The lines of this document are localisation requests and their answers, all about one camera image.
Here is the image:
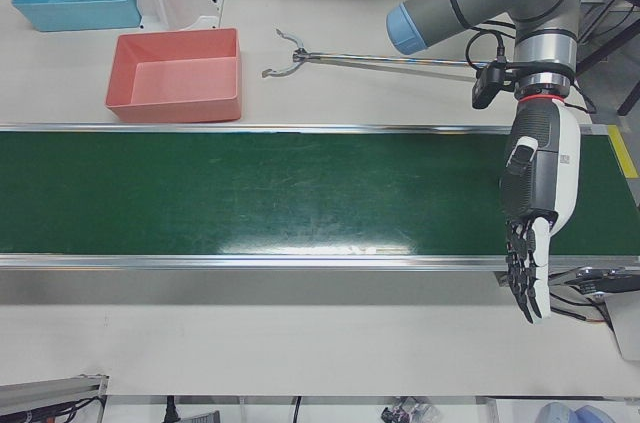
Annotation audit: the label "white dexterous robot hand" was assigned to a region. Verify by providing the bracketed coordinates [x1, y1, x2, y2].
[498, 95, 583, 327]

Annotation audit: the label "pink plastic box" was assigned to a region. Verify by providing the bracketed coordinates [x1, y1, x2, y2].
[103, 27, 244, 124]

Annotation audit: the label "black stand leg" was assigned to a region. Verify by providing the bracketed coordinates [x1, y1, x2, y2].
[574, 7, 640, 119]

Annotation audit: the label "grey metal housing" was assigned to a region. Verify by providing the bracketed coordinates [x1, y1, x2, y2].
[599, 291, 640, 362]

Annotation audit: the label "metal reacher grabber tool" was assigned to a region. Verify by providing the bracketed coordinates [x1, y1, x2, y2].
[261, 27, 494, 80]

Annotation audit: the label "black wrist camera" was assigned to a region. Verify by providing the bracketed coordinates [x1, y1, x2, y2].
[471, 56, 519, 111]

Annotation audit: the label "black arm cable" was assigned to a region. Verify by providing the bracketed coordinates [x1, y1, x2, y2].
[464, 17, 519, 70]

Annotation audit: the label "thin red black wires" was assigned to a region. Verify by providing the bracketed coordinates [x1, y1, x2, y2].
[548, 287, 609, 325]

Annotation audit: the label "green conveyor belt aluminium frame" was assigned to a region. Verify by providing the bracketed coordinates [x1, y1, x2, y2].
[0, 121, 640, 277]

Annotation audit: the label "aluminium profile post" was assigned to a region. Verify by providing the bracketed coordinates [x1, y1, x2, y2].
[0, 371, 111, 423]

